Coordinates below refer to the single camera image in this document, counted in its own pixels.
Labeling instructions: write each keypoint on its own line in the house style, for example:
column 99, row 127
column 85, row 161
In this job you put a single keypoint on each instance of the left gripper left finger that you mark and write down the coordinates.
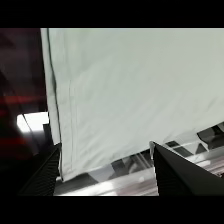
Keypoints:
column 45, row 176

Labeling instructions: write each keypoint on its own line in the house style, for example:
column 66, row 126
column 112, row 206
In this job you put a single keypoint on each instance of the white T-shirt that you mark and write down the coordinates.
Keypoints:
column 133, row 90

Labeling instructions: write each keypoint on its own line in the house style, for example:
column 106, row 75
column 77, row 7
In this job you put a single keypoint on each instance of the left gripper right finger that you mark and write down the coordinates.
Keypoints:
column 180, row 176

